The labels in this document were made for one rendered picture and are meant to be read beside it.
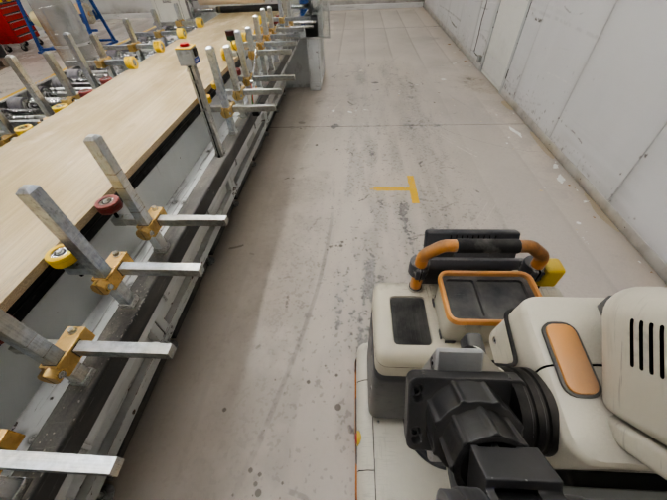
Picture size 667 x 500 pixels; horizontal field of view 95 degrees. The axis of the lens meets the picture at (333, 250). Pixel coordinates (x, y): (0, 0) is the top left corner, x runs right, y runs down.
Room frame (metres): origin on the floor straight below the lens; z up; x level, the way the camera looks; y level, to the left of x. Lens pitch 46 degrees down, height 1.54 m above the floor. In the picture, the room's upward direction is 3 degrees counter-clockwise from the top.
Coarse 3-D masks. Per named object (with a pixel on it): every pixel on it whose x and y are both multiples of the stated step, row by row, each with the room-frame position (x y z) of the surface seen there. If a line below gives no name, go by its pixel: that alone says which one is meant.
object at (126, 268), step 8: (80, 264) 0.66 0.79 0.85; (128, 264) 0.65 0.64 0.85; (136, 264) 0.65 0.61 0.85; (144, 264) 0.65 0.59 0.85; (152, 264) 0.65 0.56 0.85; (160, 264) 0.65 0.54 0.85; (168, 264) 0.64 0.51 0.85; (176, 264) 0.64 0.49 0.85; (184, 264) 0.64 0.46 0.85; (192, 264) 0.64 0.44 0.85; (200, 264) 0.64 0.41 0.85; (72, 272) 0.65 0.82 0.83; (80, 272) 0.65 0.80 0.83; (88, 272) 0.65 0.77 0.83; (120, 272) 0.64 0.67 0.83; (128, 272) 0.63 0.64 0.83; (136, 272) 0.63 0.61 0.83; (144, 272) 0.63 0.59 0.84; (152, 272) 0.63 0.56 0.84; (160, 272) 0.62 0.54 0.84; (168, 272) 0.62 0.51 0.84; (176, 272) 0.62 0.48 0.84; (184, 272) 0.62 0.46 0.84; (192, 272) 0.61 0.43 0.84; (200, 272) 0.62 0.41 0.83
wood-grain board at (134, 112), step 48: (96, 96) 2.02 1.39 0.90; (144, 96) 1.98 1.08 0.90; (192, 96) 1.93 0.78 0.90; (48, 144) 1.41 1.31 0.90; (144, 144) 1.35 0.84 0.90; (0, 192) 1.01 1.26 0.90; (48, 192) 1.00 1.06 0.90; (96, 192) 0.98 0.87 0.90; (0, 240) 0.74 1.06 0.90; (48, 240) 0.73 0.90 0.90; (0, 288) 0.54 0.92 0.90
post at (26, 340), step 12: (0, 312) 0.37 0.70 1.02; (0, 324) 0.36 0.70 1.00; (12, 324) 0.37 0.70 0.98; (24, 324) 0.38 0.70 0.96; (0, 336) 0.35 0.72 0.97; (12, 336) 0.35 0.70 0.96; (24, 336) 0.36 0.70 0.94; (36, 336) 0.37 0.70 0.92; (24, 348) 0.35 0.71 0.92; (36, 348) 0.35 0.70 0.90; (48, 348) 0.37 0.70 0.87; (36, 360) 0.35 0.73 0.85; (48, 360) 0.35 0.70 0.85; (72, 372) 0.35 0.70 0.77; (84, 372) 0.37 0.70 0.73
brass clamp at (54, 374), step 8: (80, 328) 0.45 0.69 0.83; (64, 336) 0.42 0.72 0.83; (72, 336) 0.42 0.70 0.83; (80, 336) 0.43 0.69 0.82; (88, 336) 0.44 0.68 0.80; (56, 344) 0.40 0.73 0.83; (64, 344) 0.40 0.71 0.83; (72, 344) 0.40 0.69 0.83; (72, 352) 0.38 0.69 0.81; (64, 360) 0.36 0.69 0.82; (72, 360) 0.37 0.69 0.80; (40, 368) 0.34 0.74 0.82; (48, 368) 0.34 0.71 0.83; (56, 368) 0.34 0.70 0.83; (64, 368) 0.34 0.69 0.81; (72, 368) 0.36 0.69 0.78; (40, 376) 0.32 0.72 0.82; (48, 376) 0.32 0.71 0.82; (56, 376) 0.32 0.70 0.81; (64, 376) 0.33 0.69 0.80
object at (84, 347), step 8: (80, 344) 0.40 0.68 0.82; (88, 344) 0.40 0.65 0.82; (96, 344) 0.40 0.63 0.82; (104, 344) 0.40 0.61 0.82; (112, 344) 0.40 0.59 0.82; (120, 344) 0.40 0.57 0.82; (128, 344) 0.40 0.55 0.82; (136, 344) 0.39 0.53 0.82; (144, 344) 0.39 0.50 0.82; (152, 344) 0.39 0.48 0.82; (160, 344) 0.39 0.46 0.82; (168, 344) 0.39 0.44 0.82; (16, 352) 0.40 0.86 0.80; (80, 352) 0.39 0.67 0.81; (88, 352) 0.38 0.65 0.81; (96, 352) 0.38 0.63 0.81; (104, 352) 0.38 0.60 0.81; (112, 352) 0.38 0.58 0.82; (120, 352) 0.38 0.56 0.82; (128, 352) 0.37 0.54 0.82; (136, 352) 0.37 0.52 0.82; (144, 352) 0.37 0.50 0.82; (152, 352) 0.37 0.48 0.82; (160, 352) 0.37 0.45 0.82; (168, 352) 0.37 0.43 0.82
